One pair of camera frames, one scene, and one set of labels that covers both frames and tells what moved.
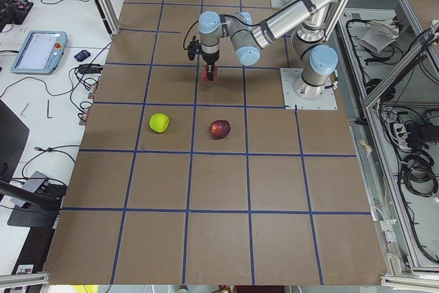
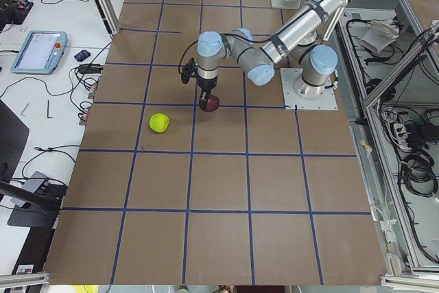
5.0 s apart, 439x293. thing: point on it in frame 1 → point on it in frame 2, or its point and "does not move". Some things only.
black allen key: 48,104 does not move
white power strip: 401,134 does not move
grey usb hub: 36,182 does not move
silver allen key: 23,110 does not move
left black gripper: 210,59 → 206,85
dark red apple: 219,129 → 212,103
